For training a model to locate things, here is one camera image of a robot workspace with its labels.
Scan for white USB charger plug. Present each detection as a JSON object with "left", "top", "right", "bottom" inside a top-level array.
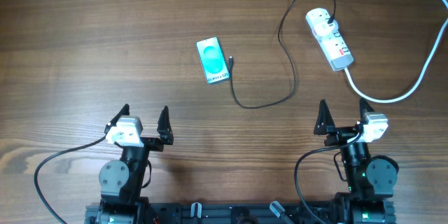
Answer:
[{"left": 313, "top": 20, "right": 339, "bottom": 38}]

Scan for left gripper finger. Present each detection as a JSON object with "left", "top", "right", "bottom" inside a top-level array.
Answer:
[
  {"left": 157, "top": 106, "right": 174, "bottom": 145},
  {"left": 104, "top": 104, "right": 130, "bottom": 134}
]

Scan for black USB charging cable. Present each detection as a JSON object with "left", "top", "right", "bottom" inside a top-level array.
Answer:
[{"left": 228, "top": 0, "right": 337, "bottom": 110}]

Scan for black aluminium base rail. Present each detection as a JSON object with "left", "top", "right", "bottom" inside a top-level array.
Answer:
[{"left": 84, "top": 200, "right": 397, "bottom": 224}]

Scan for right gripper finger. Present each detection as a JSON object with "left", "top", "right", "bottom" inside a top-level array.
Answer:
[
  {"left": 359, "top": 98, "right": 375, "bottom": 123},
  {"left": 314, "top": 99, "right": 335, "bottom": 135}
]

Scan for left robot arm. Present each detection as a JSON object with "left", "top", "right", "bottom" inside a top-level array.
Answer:
[{"left": 84, "top": 104, "right": 174, "bottom": 224}]

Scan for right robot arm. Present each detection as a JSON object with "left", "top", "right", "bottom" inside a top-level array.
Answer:
[{"left": 314, "top": 99, "right": 399, "bottom": 223}]

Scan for white power strip cord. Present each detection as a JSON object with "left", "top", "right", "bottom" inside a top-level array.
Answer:
[{"left": 343, "top": 16, "right": 448, "bottom": 104}]

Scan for white power strip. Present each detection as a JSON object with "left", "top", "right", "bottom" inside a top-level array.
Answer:
[{"left": 305, "top": 8, "right": 354, "bottom": 71}]

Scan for Galaxy smartphone teal screen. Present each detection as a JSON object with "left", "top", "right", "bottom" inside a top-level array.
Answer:
[{"left": 196, "top": 37, "right": 230, "bottom": 85}]

